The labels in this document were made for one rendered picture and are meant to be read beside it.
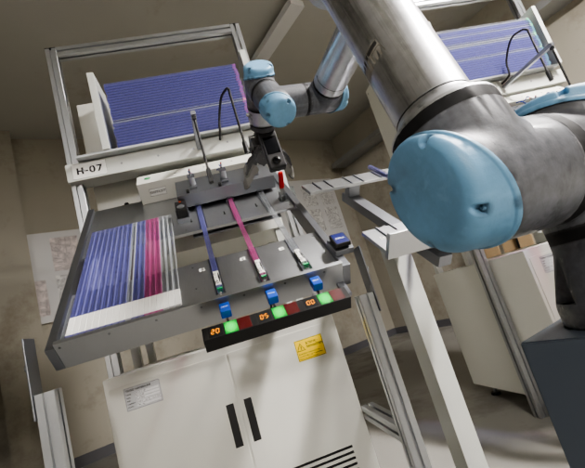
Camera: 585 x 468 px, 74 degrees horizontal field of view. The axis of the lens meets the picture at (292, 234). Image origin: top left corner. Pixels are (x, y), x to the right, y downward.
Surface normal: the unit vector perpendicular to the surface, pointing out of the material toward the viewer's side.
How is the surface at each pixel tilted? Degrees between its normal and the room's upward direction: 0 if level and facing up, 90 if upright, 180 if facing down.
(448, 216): 97
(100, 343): 133
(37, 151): 90
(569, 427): 90
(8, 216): 90
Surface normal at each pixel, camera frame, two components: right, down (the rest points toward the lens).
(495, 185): 0.27, 0.02
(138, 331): 0.31, 0.47
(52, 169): 0.51, -0.32
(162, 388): 0.15, -0.24
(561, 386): -0.81, 0.14
